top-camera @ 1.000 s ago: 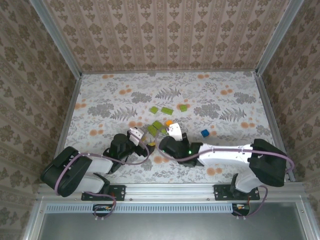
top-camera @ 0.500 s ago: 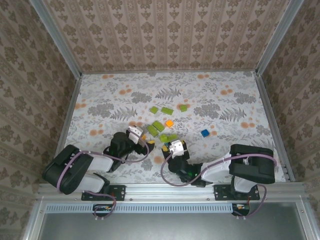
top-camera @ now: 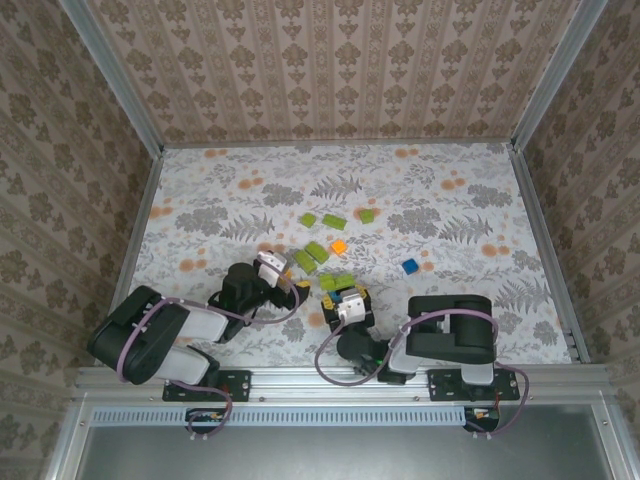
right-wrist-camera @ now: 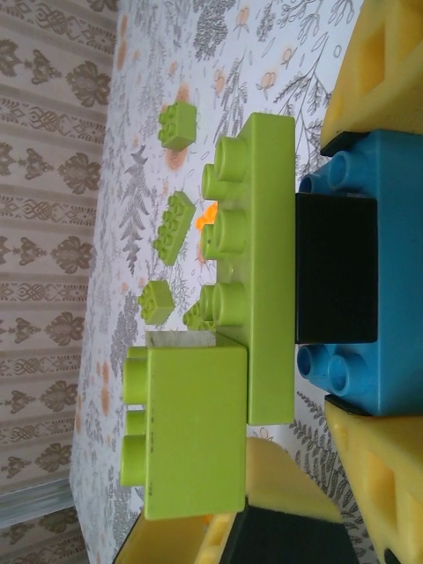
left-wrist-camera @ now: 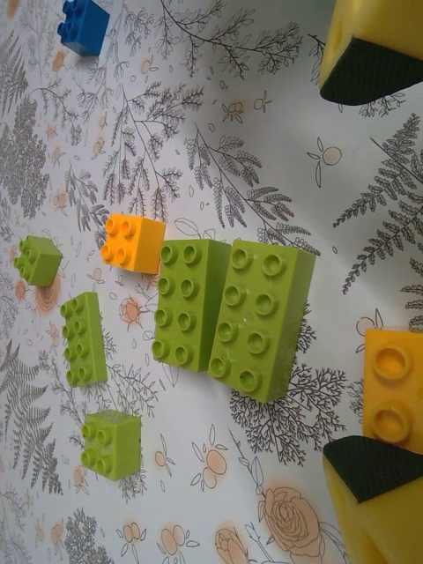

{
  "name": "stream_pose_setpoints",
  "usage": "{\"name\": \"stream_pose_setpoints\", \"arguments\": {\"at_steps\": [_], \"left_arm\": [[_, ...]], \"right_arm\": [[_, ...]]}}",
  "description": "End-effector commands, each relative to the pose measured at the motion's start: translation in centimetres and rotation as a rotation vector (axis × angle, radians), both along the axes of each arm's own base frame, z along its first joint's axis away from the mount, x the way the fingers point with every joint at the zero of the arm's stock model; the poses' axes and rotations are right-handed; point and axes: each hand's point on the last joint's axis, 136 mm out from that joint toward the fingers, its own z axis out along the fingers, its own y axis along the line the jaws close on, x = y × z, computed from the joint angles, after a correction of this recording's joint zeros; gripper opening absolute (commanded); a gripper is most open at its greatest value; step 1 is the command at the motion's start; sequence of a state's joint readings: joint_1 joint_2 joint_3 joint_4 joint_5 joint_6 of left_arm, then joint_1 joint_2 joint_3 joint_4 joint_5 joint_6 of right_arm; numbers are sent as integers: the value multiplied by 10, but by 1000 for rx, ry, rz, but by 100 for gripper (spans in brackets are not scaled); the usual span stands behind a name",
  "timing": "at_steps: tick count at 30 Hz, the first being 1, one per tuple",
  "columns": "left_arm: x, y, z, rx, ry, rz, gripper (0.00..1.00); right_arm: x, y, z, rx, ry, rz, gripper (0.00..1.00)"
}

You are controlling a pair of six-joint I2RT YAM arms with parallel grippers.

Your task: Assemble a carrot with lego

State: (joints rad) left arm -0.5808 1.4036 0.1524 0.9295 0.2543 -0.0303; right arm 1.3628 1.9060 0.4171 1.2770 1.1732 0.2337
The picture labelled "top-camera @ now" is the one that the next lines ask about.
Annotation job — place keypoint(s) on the light blue 2x4 lego brick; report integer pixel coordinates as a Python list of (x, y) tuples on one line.
[(334, 298)]

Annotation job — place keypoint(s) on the lime 2x2 lego brick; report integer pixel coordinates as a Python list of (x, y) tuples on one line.
[(308, 220), (327, 280), (367, 216)]

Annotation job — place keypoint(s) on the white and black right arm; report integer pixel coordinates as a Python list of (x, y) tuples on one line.
[(450, 330)]

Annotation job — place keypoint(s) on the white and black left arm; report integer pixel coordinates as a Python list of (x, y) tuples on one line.
[(135, 340)]

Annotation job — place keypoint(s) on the orange 2x2 lego brick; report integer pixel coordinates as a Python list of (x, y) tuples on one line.
[(340, 246)]

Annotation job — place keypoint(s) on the blue 2x2 lego brick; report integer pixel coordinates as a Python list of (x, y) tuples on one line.
[(410, 266)]

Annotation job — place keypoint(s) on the lime brick pair centre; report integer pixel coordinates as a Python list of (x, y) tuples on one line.
[(304, 262)]

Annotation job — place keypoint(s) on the grey metal panel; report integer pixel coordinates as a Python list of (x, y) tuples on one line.
[(350, 455)]

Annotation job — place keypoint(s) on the floral table cover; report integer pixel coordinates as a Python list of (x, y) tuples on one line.
[(350, 165)]

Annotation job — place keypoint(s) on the thin aluminium edge strip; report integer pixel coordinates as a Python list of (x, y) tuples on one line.
[(350, 143)]

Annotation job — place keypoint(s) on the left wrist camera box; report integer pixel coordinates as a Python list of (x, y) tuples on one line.
[(272, 265)]

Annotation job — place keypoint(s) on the wide aluminium mounting rail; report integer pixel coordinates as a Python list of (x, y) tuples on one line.
[(290, 386)]

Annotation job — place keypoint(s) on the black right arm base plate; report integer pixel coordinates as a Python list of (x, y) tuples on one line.
[(440, 387)]

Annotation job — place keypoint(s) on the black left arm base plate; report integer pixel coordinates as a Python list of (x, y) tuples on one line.
[(240, 382)]

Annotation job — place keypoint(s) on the aluminium side rail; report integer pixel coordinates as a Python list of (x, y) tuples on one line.
[(536, 210), (144, 210)]

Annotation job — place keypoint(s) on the aluminium frame post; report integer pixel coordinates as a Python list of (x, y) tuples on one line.
[(114, 75), (556, 75)]

